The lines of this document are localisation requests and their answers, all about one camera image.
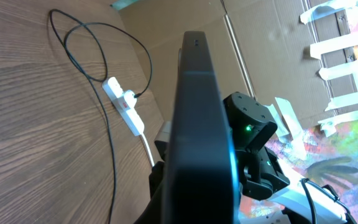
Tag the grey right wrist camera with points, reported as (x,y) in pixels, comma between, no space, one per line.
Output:
(162,139)

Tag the cardboard wall panel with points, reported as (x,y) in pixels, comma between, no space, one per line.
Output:
(259,48)

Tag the Samsung Galaxy smartphone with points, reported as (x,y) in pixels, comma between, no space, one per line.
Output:
(200,183)

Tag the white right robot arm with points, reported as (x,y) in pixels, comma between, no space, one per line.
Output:
(263,176)

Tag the white charger plug adapter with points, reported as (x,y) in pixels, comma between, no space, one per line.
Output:
(128,100)

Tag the white power strip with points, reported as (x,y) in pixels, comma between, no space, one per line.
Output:
(114,92)

